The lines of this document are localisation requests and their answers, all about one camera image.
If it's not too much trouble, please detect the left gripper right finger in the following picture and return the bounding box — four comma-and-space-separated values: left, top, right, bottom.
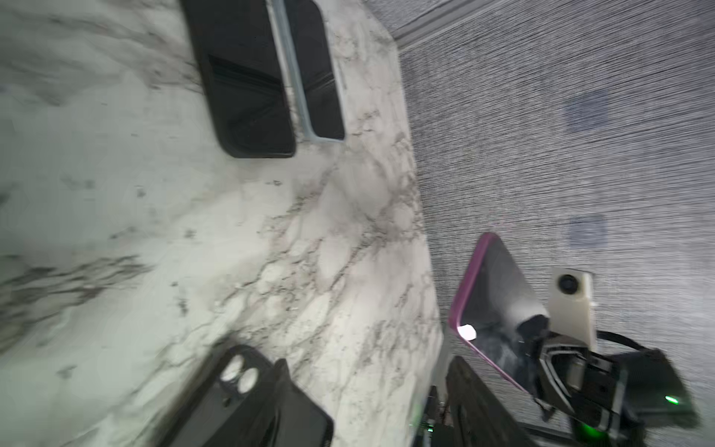
446, 356, 536, 447

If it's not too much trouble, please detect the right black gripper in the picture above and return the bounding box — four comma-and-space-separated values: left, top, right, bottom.
536, 335, 698, 441

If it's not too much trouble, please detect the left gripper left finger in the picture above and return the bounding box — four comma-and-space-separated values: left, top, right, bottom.
240, 359, 290, 446

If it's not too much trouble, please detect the black case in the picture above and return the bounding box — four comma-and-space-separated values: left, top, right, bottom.
151, 340, 334, 446

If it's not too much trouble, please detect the black phone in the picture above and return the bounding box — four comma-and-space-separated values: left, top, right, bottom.
448, 233, 549, 395
181, 0, 296, 158

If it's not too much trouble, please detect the black phone screen up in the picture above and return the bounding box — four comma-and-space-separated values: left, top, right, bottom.
284, 0, 346, 141

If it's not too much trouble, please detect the light blue phone case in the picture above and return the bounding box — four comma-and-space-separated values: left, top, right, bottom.
273, 1, 344, 142

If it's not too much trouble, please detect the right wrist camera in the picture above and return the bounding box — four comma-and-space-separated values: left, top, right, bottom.
547, 268, 597, 351

